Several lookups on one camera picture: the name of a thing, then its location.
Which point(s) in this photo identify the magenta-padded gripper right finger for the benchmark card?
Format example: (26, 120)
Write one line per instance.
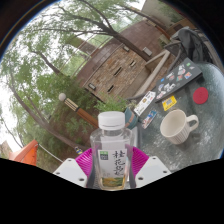
(153, 170)

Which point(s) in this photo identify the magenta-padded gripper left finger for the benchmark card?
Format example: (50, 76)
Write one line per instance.
(68, 170)

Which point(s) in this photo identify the clear white-capped drink bottle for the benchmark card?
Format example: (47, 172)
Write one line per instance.
(111, 143)

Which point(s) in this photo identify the blue and yellow striped bollard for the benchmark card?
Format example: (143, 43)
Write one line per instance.
(78, 150)

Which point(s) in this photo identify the orange patio umbrella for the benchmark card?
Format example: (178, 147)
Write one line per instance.
(26, 155)

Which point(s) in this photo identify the white ribbed mug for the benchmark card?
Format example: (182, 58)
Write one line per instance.
(175, 128)

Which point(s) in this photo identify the small colourful card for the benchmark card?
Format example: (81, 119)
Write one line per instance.
(149, 119)

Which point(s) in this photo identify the green plant in blue pot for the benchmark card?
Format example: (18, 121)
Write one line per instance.
(131, 116)

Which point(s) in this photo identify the leaning thin-trunk tree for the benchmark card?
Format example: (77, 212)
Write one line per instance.
(36, 118)

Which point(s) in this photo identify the white printed booklet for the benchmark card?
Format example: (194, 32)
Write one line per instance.
(145, 102)

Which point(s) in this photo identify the yellow card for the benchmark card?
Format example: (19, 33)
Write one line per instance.
(169, 103)

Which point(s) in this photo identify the flat round red coaster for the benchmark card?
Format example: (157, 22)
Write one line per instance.
(200, 95)

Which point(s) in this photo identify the black sticker-covered laptop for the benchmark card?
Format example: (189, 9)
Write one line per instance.
(180, 78)

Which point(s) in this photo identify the grey wicker chair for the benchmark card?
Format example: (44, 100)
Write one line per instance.
(176, 45)

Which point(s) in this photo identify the forked dark-trunk tree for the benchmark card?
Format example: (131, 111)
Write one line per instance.
(126, 41)

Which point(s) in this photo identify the black backpack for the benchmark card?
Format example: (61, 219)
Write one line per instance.
(195, 45)

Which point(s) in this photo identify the globe-topped wooden lamp post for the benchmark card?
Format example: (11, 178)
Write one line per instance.
(83, 113)

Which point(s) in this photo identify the black wall lantern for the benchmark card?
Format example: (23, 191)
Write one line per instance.
(126, 48)
(92, 86)

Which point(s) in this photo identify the grey wall utility box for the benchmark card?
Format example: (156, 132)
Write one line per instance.
(147, 51)

